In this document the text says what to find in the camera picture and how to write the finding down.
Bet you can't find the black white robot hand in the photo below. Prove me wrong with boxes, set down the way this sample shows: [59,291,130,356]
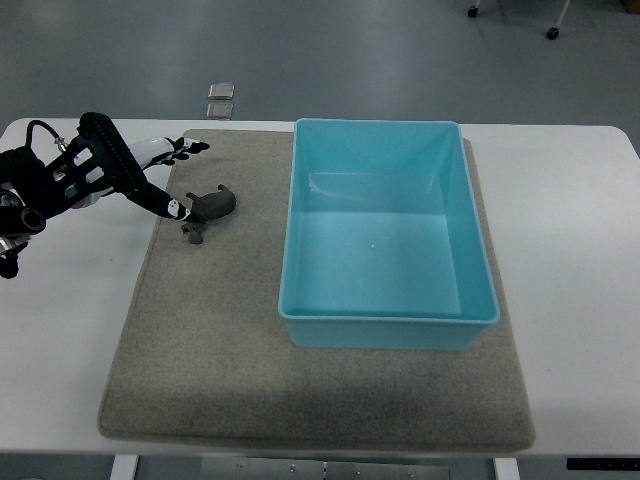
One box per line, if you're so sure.
[45,112,208,223]

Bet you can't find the brown hippo toy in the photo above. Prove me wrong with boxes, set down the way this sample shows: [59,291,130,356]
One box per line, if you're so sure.
[181,184,236,245]

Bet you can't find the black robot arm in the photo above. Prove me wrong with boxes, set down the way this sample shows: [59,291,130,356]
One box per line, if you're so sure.
[1,120,69,279]

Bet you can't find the blue plastic box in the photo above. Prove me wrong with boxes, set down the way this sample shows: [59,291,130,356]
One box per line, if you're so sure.
[278,118,501,350]

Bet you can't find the lower floor socket plate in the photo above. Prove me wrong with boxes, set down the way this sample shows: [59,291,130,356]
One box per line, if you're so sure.
[206,102,234,120]

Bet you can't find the floor socket plate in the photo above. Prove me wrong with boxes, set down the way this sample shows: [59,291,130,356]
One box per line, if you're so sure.
[207,83,235,100]
[206,102,234,120]

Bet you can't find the upper floor socket plate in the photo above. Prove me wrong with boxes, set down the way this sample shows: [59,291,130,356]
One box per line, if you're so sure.
[207,83,235,100]

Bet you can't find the grey felt mat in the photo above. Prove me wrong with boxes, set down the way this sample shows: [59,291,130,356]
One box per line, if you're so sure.
[98,129,535,453]

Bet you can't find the black caster wheel right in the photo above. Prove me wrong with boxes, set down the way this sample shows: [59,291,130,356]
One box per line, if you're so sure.
[546,27,559,40]

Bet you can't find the black control panel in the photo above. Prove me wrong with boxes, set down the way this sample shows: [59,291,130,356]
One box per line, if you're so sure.
[566,458,640,472]

